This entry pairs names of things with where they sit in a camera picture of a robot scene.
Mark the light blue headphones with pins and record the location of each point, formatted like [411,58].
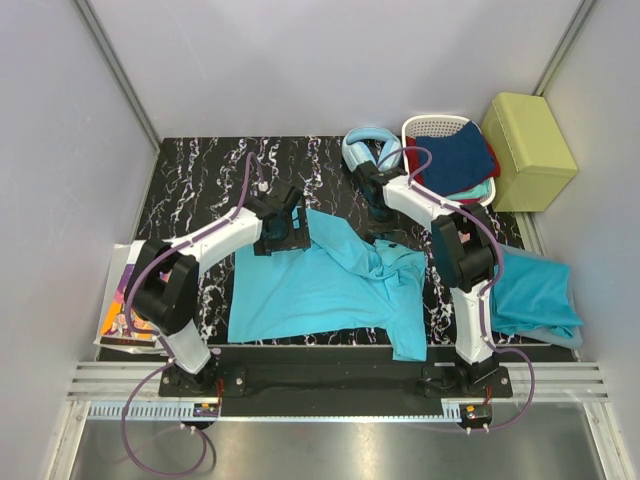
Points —
[376,145]

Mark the yellow-green storage box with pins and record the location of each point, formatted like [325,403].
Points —
[535,160]

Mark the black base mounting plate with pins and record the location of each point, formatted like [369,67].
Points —
[322,383]

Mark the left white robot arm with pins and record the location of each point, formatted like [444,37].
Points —
[163,284]

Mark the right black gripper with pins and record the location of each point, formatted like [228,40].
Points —
[378,229]

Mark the navy blue folded t-shirt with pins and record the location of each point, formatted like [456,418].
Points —
[459,161]

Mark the teal folded t-shirt in basket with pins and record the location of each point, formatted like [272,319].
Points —
[476,193]

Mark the pile of teal t-shirts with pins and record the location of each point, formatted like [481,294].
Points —
[534,299]

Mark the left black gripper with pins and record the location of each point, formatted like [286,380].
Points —
[282,245]

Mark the aluminium rail frame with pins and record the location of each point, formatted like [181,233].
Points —
[114,390]

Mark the turquoise t-shirt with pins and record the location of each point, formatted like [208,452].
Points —
[341,282]

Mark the white paper sheets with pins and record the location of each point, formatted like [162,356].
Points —
[121,256]

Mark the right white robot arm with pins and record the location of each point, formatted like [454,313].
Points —
[465,253]

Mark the white plastic laundry basket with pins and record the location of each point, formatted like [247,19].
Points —
[440,125]

